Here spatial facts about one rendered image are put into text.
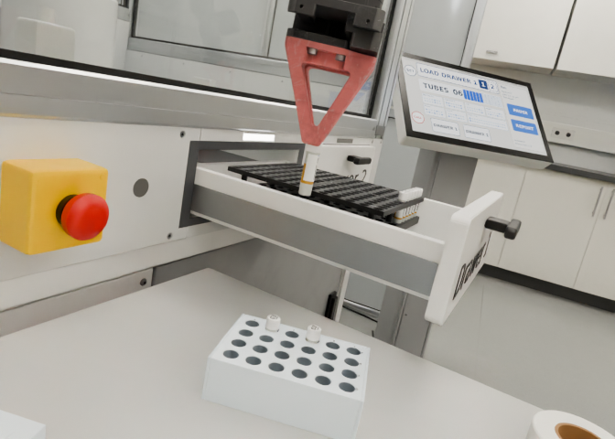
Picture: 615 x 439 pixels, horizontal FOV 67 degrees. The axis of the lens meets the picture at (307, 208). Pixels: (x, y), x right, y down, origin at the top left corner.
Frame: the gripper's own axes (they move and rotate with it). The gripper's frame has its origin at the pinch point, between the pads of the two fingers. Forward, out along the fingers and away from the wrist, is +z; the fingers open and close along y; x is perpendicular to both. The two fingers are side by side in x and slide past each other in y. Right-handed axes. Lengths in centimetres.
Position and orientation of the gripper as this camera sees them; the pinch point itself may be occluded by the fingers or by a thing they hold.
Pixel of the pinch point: (313, 133)
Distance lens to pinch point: 37.7
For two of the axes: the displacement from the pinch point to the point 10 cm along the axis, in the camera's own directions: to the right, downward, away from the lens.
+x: 9.7, 2.5, -0.7
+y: -1.2, 1.9, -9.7
